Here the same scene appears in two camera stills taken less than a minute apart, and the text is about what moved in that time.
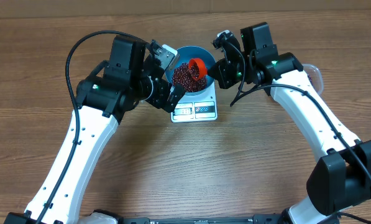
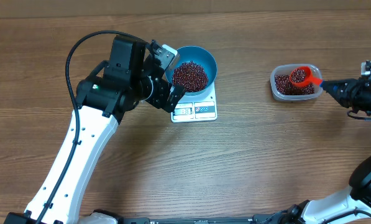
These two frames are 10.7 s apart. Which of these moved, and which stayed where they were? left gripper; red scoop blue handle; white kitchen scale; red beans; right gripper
Moved: right gripper; red scoop blue handle
Stayed: left gripper; red beans; white kitchen scale
